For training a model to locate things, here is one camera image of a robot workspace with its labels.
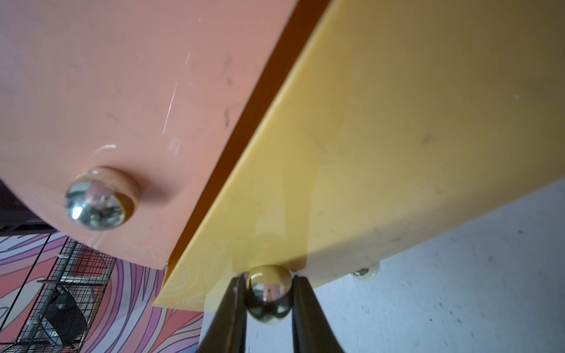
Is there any black wire basket left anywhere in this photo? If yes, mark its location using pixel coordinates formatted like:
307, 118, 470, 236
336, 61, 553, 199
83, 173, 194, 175
1, 240, 116, 352

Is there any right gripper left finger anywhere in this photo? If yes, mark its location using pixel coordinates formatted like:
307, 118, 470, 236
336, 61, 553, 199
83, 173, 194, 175
197, 275, 247, 353

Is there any cream round drawer cabinet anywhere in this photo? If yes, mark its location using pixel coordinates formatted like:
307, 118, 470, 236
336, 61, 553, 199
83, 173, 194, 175
351, 262, 380, 280

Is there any orange top drawer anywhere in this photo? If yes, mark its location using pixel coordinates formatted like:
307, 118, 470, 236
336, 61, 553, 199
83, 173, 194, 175
1, 1, 327, 269

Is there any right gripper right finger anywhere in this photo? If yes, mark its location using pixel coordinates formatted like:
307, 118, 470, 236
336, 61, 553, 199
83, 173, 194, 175
291, 276, 344, 353

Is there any yellow drawer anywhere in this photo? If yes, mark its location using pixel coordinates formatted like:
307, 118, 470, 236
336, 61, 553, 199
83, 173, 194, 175
154, 1, 564, 311

